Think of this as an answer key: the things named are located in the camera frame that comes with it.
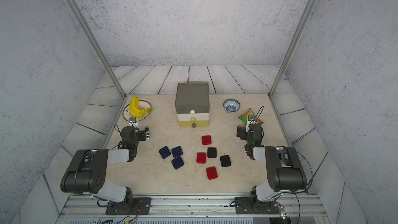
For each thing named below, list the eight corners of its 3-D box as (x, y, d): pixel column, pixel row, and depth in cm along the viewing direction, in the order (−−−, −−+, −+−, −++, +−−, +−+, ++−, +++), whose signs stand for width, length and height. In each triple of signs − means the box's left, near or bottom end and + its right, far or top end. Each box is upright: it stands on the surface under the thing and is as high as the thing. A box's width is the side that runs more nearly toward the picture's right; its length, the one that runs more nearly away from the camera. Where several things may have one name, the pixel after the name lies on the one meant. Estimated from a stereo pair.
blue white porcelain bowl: (231, 115, 110) (232, 111, 107) (221, 106, 115) (221, 102, 112) (241, 108, 114) (242, 104, 111) (230, 100, 120) (231, 96, 116)
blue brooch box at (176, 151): (173, 158, 91) (173, 156, 89) (171, 150, 94) (171, 148, 93) (183, 154, 92) (182, 153, 91) (180, 146, 95) (180, 145, 94)
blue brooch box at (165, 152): (163, 159, 90) (162, 158, 89) (158, 152, 93) (157, 151, 91) (171, 154, 93) (170, 152, 91) (166, 147, 95) (166, 145, 94)
